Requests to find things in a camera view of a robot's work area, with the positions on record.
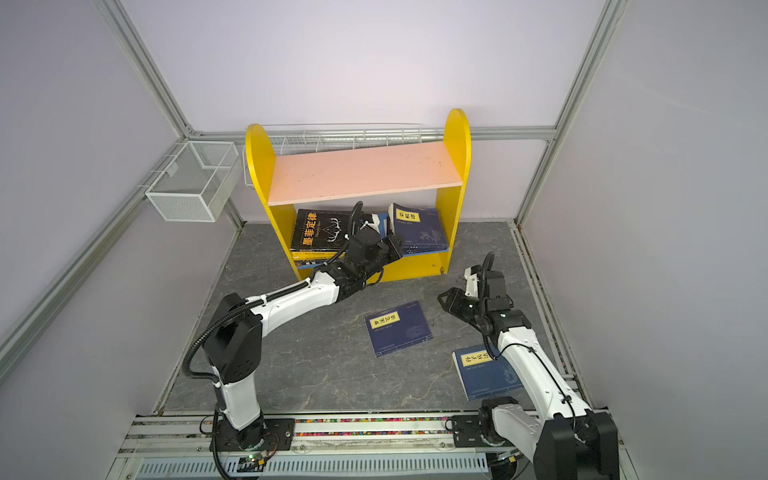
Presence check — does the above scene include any black book yellow title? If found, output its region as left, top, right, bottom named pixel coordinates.
left=290, top=209, right=352, bottom=252

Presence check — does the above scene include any yellow cartoon book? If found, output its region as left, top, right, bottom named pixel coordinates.
left=291, top=250, right=337, bottom=262

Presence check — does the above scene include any navy book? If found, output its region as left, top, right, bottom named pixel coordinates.
left=452, top=345, right=523, bottom=401
left=388, top=203, right=449, bottom=255
left=364, top=301, right=433, bottom=357

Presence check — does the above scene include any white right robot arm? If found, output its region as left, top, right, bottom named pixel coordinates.
left=438, top=265, right=620, bottom=479

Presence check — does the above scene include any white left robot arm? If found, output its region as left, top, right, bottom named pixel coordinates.
left=181, top=226, right=404, bottom=449

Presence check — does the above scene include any yellow pink blue bookshelf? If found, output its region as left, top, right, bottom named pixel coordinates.
left=244, top=109, right=472, bottom=257

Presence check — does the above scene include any white mesh basket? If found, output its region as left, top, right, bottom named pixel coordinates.
left=145, top=141, right=242, bottom=223

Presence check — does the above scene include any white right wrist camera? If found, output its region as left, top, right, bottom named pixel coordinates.
left=464, top=265, right=481, bottom=300

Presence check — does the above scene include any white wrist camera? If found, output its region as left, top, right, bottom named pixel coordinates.
left=464, top=265, right=481, bottom=300
left=358, top=214, right=379, bottom=231

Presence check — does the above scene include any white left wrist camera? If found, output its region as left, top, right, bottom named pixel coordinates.
left=358, top=214, right=379, bottom=231

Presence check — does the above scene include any white wire rack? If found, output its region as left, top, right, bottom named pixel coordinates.
left=263, top=123, right=427, bottom=156

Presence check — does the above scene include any white vented cable duct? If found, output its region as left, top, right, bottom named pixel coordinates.
left=133, top=452, right=490, bottom=479

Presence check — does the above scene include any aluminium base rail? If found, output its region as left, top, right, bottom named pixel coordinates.
left=127, top=412, right=513, bottom=452

